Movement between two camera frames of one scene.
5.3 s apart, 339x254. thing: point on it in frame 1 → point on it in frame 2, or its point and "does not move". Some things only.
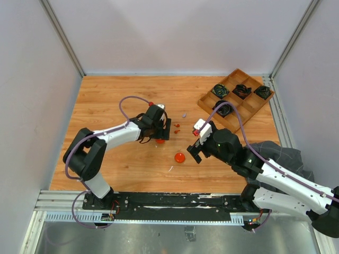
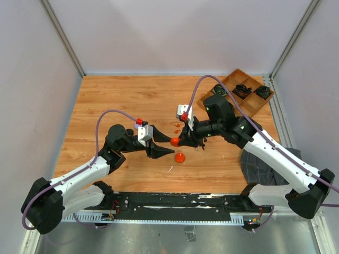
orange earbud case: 179,157 does not move
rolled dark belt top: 242,91 does not move
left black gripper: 163,134 → 154,151
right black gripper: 195,150 → 192,139
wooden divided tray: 248,94 does not move
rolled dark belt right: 264,91 does not move
